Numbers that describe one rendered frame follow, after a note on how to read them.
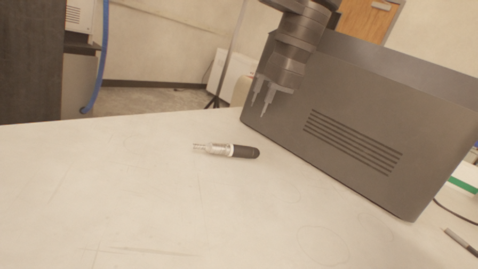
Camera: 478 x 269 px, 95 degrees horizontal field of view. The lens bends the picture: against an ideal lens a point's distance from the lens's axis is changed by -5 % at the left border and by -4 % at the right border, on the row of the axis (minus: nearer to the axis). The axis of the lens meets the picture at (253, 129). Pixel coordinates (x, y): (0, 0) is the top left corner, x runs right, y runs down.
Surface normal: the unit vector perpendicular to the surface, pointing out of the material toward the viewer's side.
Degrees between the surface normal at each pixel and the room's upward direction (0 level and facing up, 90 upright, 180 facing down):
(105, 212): 0
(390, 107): 90
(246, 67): 90
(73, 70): 90
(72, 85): 90
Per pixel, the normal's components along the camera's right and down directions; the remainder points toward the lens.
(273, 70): -0.88, -0.15
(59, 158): 0.33, -0.88
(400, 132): -0.55, 0.12
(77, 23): 0.77, 0.47
